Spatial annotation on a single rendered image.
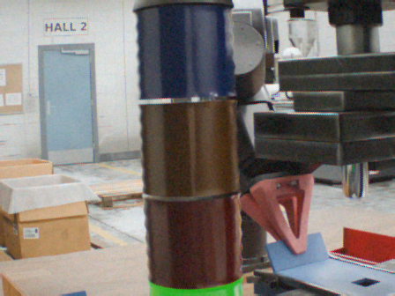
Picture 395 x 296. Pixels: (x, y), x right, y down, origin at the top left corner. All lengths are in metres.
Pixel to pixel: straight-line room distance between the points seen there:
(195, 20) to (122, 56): 11.81
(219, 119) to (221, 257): 0.05
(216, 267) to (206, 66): 0.07
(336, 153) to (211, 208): 0.22
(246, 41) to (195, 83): 0.37
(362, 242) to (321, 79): 0.44
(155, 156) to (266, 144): 0.27
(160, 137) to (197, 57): 0.03
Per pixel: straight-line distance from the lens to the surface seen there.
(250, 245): 0.93
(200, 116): 0.23
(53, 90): 11.57
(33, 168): 4.57
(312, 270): 0.61
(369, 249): 0.89
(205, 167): 0.23
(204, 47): 0.23
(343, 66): 0.48
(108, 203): 6.75
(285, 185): 0.63
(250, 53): 0.59
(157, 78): 0.23
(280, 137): 0.48
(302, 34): 9.01
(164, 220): 0.24
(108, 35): 11.97
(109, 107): 11.91
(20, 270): 1.00
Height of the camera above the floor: 1.16
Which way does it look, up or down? 5 degrees down
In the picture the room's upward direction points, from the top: 3 degrees counter-clockwise
